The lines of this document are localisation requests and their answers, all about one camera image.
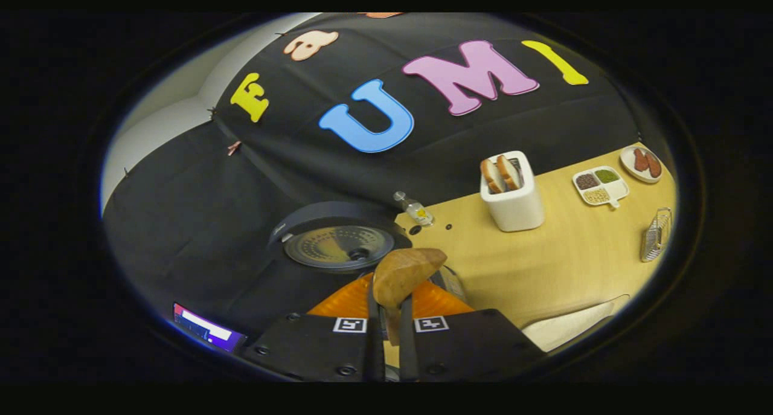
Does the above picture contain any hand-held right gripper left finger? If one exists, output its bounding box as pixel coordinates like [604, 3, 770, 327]
[242, 273, 385, 382]

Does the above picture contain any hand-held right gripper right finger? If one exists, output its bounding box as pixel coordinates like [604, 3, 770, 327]
[399, 280, 547, 382]

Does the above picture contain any wooden spoon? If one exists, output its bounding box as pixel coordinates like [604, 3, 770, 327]
[373, 248, 448, 346]

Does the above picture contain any dark rice cooker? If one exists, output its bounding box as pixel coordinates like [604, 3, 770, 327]
[268, 201, 469, 307]

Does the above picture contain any wire chopstick holder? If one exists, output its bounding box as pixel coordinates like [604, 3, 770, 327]
[640, 207, 673, 263]

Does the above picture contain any small clear bottle yellow label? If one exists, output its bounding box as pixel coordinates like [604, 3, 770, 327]
[394, 191, 434, 227]

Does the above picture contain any glowing screen device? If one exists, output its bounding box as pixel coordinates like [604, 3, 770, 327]
[172, 302, 247, 353]

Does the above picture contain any white toaster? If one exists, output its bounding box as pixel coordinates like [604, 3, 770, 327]
[480, 150, 545, 233]

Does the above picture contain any toasted bread slice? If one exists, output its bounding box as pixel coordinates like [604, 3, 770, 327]
[496, 155, 523, 190]
[480, 158, 507, 194]

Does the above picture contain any black backdrop cloth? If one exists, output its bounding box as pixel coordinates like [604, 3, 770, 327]
[103, 13, 671, 337]

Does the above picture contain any white divided grain dish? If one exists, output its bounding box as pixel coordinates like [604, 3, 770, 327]
[572, 166, 630, 209]

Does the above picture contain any white round plate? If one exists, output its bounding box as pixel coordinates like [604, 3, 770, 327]
[620, 145, 663, 184]

